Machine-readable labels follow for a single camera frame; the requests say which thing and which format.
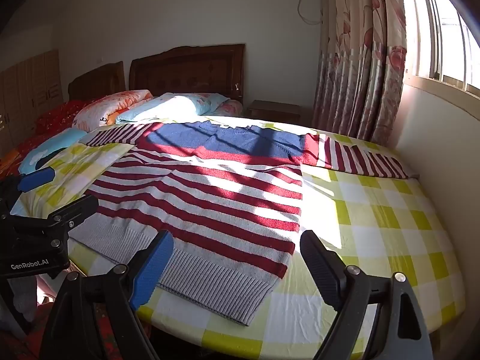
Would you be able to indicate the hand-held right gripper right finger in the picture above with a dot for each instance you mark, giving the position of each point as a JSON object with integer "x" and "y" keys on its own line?
{"x": 320, "y": 266}

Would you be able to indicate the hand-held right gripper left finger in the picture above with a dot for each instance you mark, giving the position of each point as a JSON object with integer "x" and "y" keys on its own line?
{"x": 150, "y": 270}

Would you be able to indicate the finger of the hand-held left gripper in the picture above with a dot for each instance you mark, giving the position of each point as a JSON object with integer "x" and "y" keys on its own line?
{"x": 78, "y": 208}
{"x": 37, "y": 178}

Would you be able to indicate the red and grey striped sweater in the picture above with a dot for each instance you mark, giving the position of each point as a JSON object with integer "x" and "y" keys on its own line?
{"x": 210, "y": 202}

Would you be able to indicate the light blue printed cloth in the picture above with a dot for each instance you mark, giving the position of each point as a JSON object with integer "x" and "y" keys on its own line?
{"x": 56, "y": 144}

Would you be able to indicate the red patterned blanket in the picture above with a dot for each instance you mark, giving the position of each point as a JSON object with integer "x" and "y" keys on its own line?
{"x": 56, "y": 116}

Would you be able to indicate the yellow and white checked bed sheet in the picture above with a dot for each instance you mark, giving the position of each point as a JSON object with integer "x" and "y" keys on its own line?
{"x": 393, "y": 232}

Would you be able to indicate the light wooden wardrobe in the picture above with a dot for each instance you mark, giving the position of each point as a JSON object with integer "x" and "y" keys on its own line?
{"x": 26, "y": 93}

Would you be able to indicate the pink floral pillow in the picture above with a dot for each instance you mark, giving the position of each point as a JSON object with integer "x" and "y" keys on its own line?
{"x": 229, "y": 108}
{"x": 108, "y": 108}

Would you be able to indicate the small dark wooden headboard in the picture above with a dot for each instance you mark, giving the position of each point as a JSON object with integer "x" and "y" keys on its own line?
{"x": 99, "y": 80}

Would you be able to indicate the light blue folded quilt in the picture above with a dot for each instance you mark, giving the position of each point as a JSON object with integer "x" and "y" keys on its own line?
{"x": 168, "y": 107}

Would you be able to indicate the wooden nightstand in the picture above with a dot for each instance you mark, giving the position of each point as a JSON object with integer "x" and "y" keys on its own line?
{"x": 275, "y": 110}

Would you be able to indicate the large dark wooden headboard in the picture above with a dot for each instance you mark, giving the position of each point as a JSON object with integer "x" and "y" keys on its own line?
{"x": 187, "y": 71}

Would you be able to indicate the pink floral curtain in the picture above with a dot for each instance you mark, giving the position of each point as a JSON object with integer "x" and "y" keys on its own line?
{"x": 360, "y": 63}

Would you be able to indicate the barred window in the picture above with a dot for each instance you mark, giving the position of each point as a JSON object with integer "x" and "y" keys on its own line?
{"x": 446, "y": 26}

